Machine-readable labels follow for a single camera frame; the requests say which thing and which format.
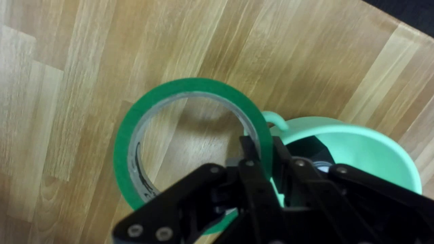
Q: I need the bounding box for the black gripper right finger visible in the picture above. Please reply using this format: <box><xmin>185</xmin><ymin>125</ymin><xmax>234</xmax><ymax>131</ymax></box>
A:
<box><xmin>273</xmin><ymin>136</ymin><xmax>434</xmax><ymax>244</ymax></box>

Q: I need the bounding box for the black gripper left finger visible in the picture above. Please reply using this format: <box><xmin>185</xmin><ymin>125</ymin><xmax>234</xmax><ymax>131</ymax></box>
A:
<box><xmin>113</xmin><ymin>134</ymin><xmax>284</xmax><ymax>244</ymax></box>

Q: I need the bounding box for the green masking tape roll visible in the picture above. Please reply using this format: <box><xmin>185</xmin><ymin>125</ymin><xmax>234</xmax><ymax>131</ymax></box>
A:
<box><xmin>113</xmin><ymin>77</ymin><xmax>276</xmax><ymax>236</ymax></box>

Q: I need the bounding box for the black can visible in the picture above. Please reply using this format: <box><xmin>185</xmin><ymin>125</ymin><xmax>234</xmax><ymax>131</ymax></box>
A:
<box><xmin>287</xmin><ymin>134</ymin><xmax>338</xmax><ymax>175</ymax></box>

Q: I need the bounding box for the light green plastic bowl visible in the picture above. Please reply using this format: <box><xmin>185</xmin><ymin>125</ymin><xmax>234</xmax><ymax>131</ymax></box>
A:
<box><xmin>262</xmin><ymin>110</ymin><xmax>425</xmax><ymax>209</ymax></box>

